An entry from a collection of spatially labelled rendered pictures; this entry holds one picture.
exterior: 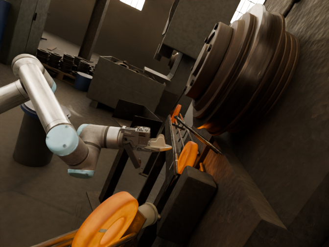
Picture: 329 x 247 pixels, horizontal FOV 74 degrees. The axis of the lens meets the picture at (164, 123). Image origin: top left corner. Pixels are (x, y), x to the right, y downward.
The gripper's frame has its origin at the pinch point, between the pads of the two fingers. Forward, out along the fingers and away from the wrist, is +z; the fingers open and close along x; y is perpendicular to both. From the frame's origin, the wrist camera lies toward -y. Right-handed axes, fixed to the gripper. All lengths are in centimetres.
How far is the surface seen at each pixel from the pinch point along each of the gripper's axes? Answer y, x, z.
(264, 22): 47, -18, 21
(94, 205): -64, 42, -44
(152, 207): -4.5, -32.5, -3.5
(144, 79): 7, 235, -39
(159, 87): -3, 237, -16
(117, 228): -2.5, -43.5, -10.5
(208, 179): 1.6, -24.4, 12.4
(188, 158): -0.1, -6.8, 7.7
